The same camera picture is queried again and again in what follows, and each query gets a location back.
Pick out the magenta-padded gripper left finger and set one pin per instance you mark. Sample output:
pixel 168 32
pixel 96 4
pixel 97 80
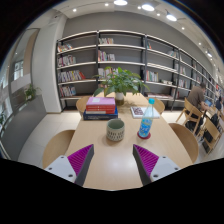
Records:
pixel 63 166

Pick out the small leafy ledge plant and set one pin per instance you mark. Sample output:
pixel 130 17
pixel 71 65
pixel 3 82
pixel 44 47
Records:
pixel 2 118
pixel 31 91

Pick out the red hardcover book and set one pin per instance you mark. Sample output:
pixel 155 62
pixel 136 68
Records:
pixel 100 107
pixel 100 111

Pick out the ceiling lights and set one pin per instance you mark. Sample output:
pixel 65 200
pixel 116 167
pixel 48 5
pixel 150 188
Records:
pixel 147 7

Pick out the flat round red coaster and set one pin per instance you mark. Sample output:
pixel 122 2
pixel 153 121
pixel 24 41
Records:
pixel 148 137

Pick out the person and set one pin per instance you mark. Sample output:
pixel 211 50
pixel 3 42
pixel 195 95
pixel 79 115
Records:
pixel 196 98

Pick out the open magazine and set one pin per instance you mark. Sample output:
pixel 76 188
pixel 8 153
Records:
pixel 137 111

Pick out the clear bottle with blue cap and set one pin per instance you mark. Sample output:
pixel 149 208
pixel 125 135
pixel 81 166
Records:
pixel 146 123

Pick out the pink book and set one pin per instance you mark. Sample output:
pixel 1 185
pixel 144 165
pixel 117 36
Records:
pixel 100 101

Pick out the potted green plant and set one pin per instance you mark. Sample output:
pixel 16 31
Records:
pixel 120 81

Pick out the dark blue book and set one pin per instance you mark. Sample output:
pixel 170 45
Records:
pixel 100 116

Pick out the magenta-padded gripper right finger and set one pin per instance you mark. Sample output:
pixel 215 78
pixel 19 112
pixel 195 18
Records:
pixel 161 168

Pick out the grey bookshelf unit with books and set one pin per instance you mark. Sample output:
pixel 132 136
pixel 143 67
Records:
pixel 133 53

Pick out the patterned ceramic mug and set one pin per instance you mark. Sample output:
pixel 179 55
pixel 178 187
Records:
pixel 115 130

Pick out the slatted wooden chair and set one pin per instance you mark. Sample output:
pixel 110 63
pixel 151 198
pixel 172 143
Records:
pixel 190 113
pixel 210 133

